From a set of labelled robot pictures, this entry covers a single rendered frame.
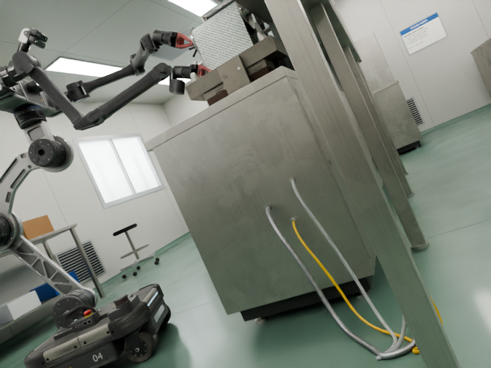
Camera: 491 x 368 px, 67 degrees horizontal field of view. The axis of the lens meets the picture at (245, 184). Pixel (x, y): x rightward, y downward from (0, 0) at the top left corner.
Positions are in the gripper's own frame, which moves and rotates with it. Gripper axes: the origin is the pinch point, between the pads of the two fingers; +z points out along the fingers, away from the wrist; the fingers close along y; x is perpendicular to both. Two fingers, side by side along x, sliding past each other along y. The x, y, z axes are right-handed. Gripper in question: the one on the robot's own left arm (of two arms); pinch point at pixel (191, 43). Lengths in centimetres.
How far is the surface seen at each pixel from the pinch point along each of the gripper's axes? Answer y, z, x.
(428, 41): -548, 142, 85
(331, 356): 68, 96, -80
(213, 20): 6.1, 12.1, 10.8
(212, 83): 28.1, 25.9, -13.5
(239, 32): 7.3, 25.2, 8.0
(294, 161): 37, 66, -33
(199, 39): 6.8, 6.8, 2.0
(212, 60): 7.6, 15.1, -5.6
